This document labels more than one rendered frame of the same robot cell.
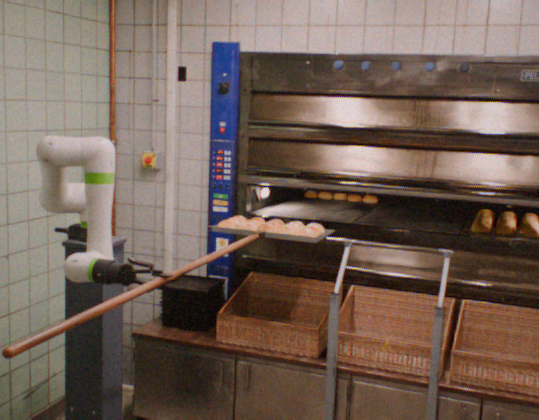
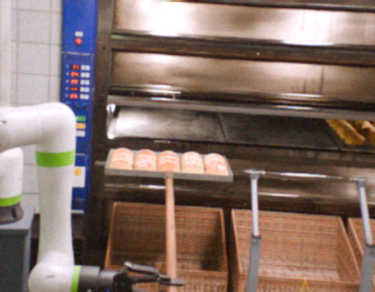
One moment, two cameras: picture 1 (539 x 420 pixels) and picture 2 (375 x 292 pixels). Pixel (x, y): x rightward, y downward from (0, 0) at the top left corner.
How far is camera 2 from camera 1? 132 cm
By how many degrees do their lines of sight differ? 22
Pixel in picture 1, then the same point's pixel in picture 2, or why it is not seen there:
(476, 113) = (369, 26)
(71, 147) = (30, 123)
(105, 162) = (70, 137)
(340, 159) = (219, 75)
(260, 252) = (124, 179)
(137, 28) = not seen: outside the picture
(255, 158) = (119, 74)
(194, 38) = not seen: outside the picture
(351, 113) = (234, 24)
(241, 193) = (100, 113)
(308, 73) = not seen: outside the picture
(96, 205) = (59, 194)
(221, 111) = (77, 18)
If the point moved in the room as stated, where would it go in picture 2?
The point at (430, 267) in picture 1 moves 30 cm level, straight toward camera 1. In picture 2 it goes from (314, 186) to (335, 209)
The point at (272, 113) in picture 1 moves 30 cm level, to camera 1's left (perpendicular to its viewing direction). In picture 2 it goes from (141, 22) to (79, 20)
